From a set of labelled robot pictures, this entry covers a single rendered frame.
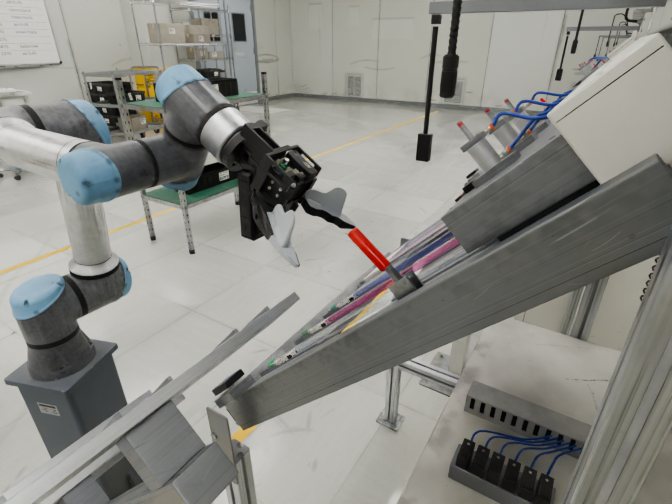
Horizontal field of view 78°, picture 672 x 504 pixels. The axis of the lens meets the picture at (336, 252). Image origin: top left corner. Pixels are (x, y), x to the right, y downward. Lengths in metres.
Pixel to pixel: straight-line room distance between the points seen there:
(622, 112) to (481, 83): 9.11
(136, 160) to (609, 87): 0.57
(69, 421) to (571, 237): 1.23
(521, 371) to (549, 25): 8.46
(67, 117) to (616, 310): 1.97
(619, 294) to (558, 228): 1.66
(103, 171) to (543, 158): 0.53
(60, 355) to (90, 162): 0.70
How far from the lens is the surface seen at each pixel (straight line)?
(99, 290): 1.23
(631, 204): 0.37
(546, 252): 0.38
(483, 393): 0.94
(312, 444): 1.66
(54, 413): 1.35
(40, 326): 1.21
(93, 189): 0.65
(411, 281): 0.49
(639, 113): 0.37
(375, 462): 1.62
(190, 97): 0.67
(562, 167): 0.40
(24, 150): 0.84
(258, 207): 0.58
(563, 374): 1.12
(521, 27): 9.32
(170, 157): 0.70
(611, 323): 2.10
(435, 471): 0.85
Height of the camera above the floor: 1.30
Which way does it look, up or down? 27 degrees down
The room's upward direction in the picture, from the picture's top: straight up
